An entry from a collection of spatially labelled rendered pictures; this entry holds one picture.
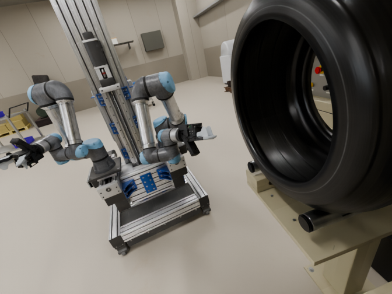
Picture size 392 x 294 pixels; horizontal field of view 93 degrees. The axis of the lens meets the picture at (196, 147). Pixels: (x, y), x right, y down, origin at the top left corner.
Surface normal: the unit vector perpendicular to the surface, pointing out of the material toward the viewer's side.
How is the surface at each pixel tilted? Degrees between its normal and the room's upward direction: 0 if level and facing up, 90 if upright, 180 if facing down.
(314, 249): 0
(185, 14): 90
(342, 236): 0
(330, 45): 83
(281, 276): 0
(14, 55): 90
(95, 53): 90
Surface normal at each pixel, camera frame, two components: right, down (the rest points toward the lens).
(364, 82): -0.91, 0.29
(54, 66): 0.36, 0.36
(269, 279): -0.21, -0.86
